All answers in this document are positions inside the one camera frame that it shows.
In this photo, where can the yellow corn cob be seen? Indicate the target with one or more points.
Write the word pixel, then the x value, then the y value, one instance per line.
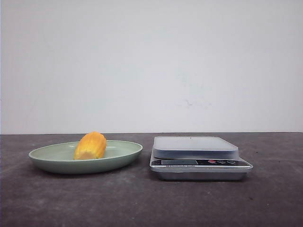
pixel 91 146

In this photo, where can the silver digital kitchen scale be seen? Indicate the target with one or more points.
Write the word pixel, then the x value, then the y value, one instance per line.
pixel 203 158

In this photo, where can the light green plate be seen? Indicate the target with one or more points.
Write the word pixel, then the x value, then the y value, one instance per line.
pixel 58 158

